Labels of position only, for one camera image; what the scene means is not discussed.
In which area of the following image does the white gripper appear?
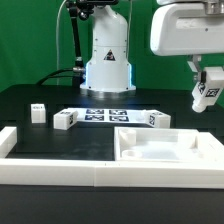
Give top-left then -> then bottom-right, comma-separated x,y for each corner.
150,2 -> 224,81

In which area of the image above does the white square table top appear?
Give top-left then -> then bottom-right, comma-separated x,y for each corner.
114,127 -> 224,163

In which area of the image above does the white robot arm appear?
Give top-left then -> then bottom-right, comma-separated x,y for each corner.
78,0 -> 224,97

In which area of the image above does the sheet with fiducial markers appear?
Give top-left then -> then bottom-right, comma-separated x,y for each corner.
76,108 -> 150,124

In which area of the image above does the white U-shaped fence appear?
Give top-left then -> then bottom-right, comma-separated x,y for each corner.
0,127 -> 224,189

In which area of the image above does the black cable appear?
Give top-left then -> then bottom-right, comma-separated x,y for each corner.
36,67 -> 86,86

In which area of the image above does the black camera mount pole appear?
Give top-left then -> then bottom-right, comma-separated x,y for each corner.
65,0 -> 119,67

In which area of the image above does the grey cable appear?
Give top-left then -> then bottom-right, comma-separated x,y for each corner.
55,0 -> 70,86

